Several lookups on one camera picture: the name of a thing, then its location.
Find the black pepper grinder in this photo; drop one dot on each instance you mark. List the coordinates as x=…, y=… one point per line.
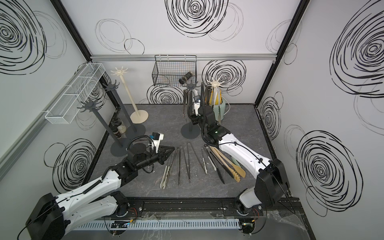
x=186, y=79

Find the tall cream utensil rack stand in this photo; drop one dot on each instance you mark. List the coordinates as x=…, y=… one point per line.
x=138, y=116

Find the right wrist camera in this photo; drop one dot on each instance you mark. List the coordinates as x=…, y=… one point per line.
x=196, y=104

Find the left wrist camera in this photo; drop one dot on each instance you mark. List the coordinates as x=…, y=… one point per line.
x=156, y=138

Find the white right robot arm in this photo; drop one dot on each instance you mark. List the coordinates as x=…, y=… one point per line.
x=238, y=159

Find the black nylon tongs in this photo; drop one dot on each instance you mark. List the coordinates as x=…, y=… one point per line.
x=217, y=163

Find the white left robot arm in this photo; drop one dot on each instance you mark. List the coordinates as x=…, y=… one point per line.
x=55, y=216

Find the grey cable duct strip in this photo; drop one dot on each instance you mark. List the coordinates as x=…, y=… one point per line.
x=193, y=224

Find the white handled slotted steel tongs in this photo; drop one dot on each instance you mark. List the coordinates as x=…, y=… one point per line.
x=218, y=101

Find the black slotted spatula tongs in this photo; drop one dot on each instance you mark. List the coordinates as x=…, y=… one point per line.
x=207, y=96

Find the dark grey rack stand back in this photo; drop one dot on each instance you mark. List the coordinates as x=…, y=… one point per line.
x=191, y=130

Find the small steel tongs white tip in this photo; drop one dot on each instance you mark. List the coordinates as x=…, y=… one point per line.
x=207, y=159

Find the slim black tongs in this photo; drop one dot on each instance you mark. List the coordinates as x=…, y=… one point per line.
x=190, y=153

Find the black wire wall basket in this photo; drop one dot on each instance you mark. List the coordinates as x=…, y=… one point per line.
x=169, y=68

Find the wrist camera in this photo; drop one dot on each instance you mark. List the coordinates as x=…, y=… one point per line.
x=196, y=104
x=156, y=138

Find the white wire wall basket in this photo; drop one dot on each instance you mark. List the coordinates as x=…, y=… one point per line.
x=84, y=87

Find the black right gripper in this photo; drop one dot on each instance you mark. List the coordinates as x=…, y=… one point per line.
x=195, y=119

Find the dark grey rack stand middle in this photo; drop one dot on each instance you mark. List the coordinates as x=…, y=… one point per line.
x=134, y=130

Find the wooden bamboo tongs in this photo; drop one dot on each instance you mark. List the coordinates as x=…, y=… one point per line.
x=236, y=172

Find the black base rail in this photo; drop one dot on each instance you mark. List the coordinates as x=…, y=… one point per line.
x=227, y=207

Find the small glass jar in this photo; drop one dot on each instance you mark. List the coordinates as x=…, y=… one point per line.
x=122, y=128

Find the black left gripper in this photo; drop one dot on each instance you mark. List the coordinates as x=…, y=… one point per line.
x=162, y=153

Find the yellow sponge toast slice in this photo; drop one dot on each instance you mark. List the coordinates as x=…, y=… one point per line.
x=213, y=97

